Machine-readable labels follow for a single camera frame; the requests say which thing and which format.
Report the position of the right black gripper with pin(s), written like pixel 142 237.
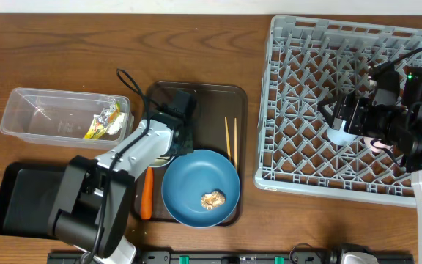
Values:
pixel 359 105

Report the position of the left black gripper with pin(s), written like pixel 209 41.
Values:
pixel 190 148

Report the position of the light blue plastic cup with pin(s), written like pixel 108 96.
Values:
pixel 340 137

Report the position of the light blue small bowl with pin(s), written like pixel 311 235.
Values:
pixel 162 161

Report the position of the pink plastic cup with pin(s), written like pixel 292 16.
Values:
pixel 375 145

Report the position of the white tissue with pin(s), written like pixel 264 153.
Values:
pixel 117 124

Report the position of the yellow green snack wrapper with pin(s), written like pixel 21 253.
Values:
pixel 101 121

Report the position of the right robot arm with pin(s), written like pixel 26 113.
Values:
pixel 392 117

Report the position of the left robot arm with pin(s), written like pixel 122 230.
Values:
pixel 92 204

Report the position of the grey plastic dishwasher rack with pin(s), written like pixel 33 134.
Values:
pixel 320 78

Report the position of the clear plastic waste bin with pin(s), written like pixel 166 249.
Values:
pixel 60 118

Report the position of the black waste tray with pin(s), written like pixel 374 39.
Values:
pixel 37 201

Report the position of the dark brown serving tray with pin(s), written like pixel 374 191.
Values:
pixel 213 103

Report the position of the left wooden chopstick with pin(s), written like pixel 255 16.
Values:
pixel 228 149

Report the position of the large blue plate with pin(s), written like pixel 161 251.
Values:
pixel 190 177

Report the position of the brown food scrap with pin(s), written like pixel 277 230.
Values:
pixel 212 200

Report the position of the orange carrot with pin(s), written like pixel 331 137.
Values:
pixel 147 195

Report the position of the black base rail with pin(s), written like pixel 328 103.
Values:
pixel 196 258

